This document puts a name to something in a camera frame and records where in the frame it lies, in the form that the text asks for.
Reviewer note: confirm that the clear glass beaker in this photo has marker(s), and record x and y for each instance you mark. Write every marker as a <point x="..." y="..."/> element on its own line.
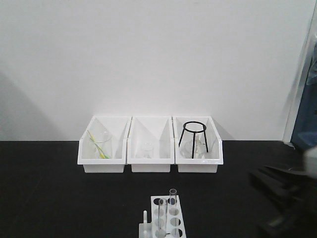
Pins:
<point x="103" y="139"/>

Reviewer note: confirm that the white test tube rack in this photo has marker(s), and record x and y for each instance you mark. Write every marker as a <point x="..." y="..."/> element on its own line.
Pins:
<point x="174" y="224"/>

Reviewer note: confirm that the white storage bin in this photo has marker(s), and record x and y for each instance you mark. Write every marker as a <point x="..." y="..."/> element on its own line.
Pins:
<point x="118" y="127"/>
<point x="158" y="131"/>
<point x="212" y="159"/>

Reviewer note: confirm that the clear glass test tube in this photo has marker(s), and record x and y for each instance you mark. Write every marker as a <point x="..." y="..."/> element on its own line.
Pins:
<point x="173" y="201"/>
<point x="162" y="217"/>

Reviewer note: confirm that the left white storage bin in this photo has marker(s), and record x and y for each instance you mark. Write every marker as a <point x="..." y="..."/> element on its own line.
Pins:
<point x="118" y="127"/>

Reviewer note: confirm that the blue grey drying pegboard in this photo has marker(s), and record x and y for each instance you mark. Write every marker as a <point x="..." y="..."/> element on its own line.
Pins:
<point x="305" y="130"/>

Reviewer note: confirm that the black wire tripod stand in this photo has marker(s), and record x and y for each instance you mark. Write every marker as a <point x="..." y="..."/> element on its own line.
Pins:
<point x="194" y="132"/>

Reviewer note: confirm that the middle white storage bin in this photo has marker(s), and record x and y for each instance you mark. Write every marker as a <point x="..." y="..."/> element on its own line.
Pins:
<point x="158" y="131"/>

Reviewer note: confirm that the right white storage bin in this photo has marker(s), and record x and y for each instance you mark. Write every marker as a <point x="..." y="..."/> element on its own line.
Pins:
<point x="212" y="159"/>

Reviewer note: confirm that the clear conical glass flask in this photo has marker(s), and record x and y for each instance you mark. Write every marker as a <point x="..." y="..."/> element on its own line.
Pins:
<point x="197" y="152"/>

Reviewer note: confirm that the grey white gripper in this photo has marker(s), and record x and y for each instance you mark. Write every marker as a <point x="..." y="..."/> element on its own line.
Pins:
<point x="286" y="188"/>

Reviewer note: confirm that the small clear glass flask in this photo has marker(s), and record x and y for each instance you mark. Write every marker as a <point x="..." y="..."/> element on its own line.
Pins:
<point x="146" y="150"/>

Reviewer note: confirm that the yellow green stirring rod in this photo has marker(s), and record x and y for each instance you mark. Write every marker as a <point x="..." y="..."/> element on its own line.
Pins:
<point x="102" y="154"/>

